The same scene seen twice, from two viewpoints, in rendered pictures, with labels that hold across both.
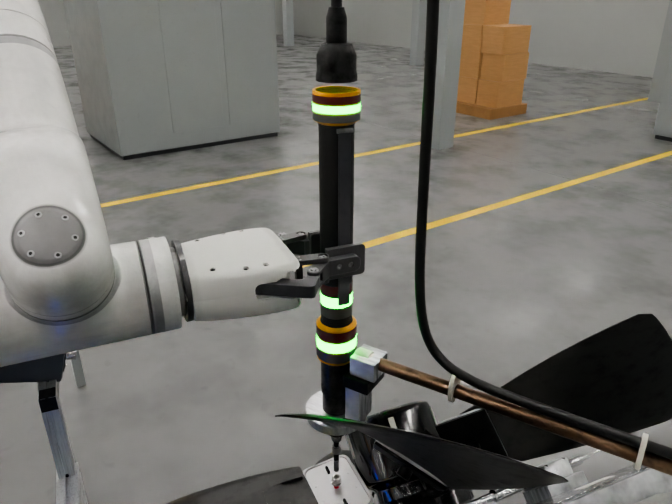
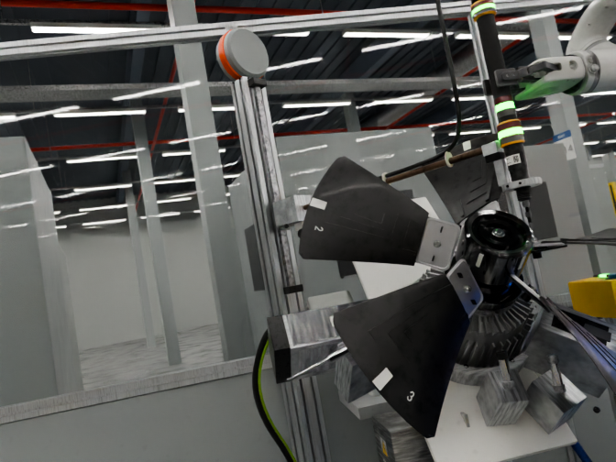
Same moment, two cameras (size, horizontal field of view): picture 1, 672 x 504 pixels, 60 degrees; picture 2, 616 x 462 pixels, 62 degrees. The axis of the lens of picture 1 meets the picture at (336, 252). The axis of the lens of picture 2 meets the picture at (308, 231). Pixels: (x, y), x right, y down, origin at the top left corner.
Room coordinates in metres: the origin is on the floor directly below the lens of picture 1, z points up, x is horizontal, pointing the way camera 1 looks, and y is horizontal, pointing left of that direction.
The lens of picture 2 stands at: (1.56, -0.18, 1.20)
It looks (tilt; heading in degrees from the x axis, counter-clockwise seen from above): 5 degrees up; 193
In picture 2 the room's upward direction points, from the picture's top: 10 degrees counter-clockwise
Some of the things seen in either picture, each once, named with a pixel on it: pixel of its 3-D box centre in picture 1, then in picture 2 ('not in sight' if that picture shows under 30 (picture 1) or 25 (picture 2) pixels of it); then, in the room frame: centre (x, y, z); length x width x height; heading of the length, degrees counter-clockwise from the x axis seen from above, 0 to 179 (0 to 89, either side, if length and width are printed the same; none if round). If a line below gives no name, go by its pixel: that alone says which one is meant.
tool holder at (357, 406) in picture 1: (344, 383); (511, 164); (0.53, -0.01, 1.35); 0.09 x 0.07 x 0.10; 58
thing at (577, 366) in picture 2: not in sight; (572, 348); (0.48, 0.03, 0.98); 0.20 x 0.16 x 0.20; 23
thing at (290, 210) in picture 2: not in sight; (292, 212); (0.20, -0.53, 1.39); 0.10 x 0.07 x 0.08; 58
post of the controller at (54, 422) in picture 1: (57, 434); not in sight; (0.88, 0.54, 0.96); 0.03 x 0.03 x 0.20; 23
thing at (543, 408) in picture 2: not in sight; (551, 400); (0.54, -0.03, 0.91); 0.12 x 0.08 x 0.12; 23
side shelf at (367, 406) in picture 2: not in sight; (410, 390); (0.07, -0.32, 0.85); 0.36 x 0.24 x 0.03; 113
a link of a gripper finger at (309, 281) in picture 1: (279, 280); not in sight; (0.47, 0.05, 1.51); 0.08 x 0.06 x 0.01; 54
